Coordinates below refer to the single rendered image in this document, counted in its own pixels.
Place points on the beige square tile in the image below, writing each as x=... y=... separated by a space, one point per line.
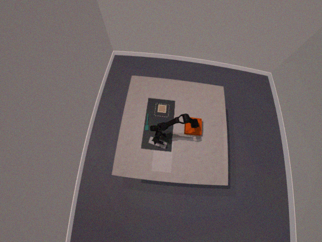
x=162 y=108

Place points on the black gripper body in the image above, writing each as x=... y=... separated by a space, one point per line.
x=156 y=139

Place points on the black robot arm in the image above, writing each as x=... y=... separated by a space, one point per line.
x=163 y=126

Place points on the dark grey mat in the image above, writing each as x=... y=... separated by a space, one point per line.
x=154 y=118

